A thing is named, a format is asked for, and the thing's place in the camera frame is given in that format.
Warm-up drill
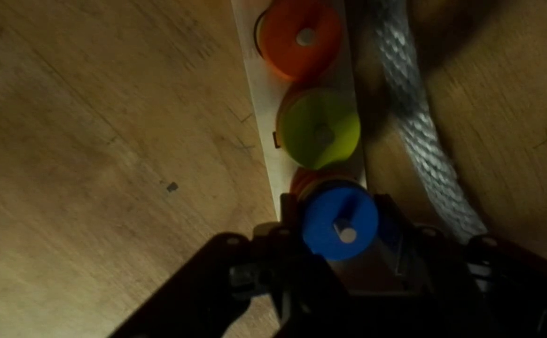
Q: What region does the orange-red round block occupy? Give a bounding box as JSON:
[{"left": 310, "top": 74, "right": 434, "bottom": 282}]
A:
[{"left": 252, "top": 0, "right": 346, "bottom": 85}]

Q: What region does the grey braided hose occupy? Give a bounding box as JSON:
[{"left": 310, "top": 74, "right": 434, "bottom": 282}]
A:
[{"left": 363, "top": 0, "right": 490, "bottom": 245}]

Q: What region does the blue round block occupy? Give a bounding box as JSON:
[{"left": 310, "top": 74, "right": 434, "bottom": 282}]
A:
[{"left": 301, "top": 185, "right": 381, "bottom": 265}]

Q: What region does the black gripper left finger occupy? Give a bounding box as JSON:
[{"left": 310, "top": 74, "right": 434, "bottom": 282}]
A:
[{"left": 276, "top": 192, "right": 312, "bottom": 254}]

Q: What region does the yellow-green round block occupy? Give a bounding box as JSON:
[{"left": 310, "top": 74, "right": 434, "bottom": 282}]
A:
[{"left": 274, "top": 87, "right": 363, "bottom": 172}]

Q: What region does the yellow round block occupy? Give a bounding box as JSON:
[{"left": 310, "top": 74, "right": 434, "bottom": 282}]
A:
[{"left": 289, "top": 166, "right": 363, "bottom": 204}]

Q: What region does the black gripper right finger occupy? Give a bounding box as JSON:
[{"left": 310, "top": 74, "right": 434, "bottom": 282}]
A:
[{"left": 372, "top": 192, "right": 426, "bottom": 279}]

